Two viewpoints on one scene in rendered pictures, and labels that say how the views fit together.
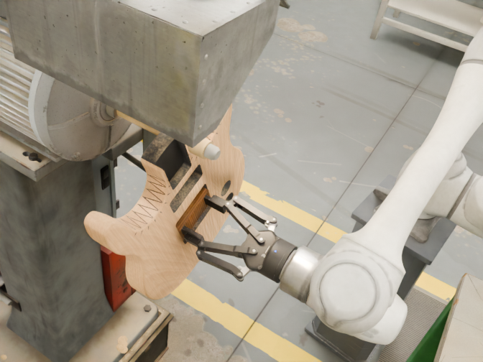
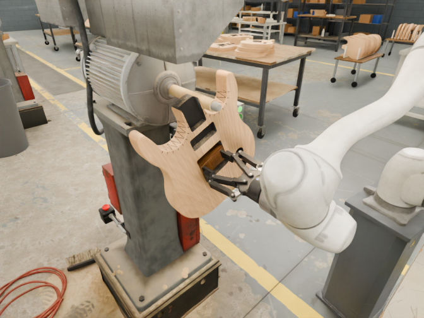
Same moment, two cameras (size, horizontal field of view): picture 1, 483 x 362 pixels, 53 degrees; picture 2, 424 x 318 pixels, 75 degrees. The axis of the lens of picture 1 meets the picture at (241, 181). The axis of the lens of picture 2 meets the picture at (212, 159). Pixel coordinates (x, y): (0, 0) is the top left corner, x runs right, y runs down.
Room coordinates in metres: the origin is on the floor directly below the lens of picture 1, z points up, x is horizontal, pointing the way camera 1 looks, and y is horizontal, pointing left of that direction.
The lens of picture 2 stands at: (-0.01, -0.20, 1.50)
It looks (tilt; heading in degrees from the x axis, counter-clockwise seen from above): 31 degrees down; 24
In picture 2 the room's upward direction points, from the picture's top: straight up
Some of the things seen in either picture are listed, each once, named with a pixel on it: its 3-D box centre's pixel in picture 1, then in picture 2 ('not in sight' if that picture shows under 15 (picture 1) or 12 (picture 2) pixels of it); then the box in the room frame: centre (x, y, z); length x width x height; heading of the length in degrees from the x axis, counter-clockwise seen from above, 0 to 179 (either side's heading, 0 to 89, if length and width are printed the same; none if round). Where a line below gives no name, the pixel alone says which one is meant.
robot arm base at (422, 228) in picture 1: (406, 204); (389, 198); (1.17, -0.53, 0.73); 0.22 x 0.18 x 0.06; 58
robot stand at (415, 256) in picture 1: (374, 279); (368, 259); (1.16, -0.55, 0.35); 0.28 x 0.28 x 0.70; 58
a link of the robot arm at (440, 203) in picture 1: (432, 177); (408, 175); (1.15, -0.56, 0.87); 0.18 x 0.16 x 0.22; 60
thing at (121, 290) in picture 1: (95, 248); (177, 210); (0.96, 0.42, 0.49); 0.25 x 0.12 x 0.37; 65
